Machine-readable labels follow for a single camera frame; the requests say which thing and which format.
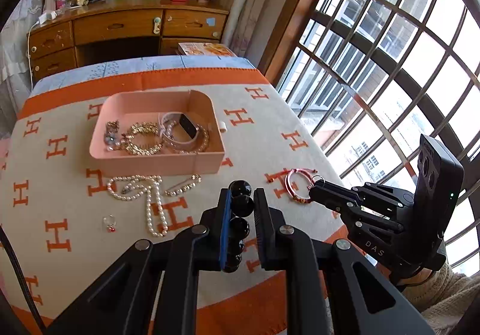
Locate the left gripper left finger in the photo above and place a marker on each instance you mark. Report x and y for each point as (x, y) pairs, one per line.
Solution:
(213, 245)

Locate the wooden desk with drawers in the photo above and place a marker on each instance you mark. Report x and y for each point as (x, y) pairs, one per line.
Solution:
(118, 29)

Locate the black camera module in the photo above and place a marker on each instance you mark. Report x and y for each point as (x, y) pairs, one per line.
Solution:
(437, 190)

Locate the silver ring red stone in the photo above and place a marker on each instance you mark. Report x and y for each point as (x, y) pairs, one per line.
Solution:
(109, 223)

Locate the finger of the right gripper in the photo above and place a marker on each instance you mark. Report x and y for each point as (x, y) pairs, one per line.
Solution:
(369, 196)

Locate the pink jewelry tray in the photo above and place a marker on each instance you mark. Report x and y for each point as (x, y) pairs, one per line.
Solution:
(142, 150)

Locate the gold pearl brooch pin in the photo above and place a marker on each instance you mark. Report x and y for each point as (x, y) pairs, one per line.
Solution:
(183, 186)

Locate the window with metal grille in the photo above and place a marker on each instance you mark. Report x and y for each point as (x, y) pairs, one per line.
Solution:
(368, 78)

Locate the white power adapter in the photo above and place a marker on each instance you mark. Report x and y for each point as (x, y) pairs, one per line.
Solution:
(48, 15)

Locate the light blue patterned bedsheet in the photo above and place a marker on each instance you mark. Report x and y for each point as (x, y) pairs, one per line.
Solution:
(134, 65)

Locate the silver charm earrings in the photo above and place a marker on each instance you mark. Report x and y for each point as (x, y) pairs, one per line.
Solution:
(111, 135)

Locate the orange beige H blanket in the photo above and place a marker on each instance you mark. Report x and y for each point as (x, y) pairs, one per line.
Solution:
(54, 195)

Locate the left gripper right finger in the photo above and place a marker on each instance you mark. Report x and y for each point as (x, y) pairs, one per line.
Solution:
(276, 240)

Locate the magazine on chair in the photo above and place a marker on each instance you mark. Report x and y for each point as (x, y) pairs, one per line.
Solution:
(205, 49)

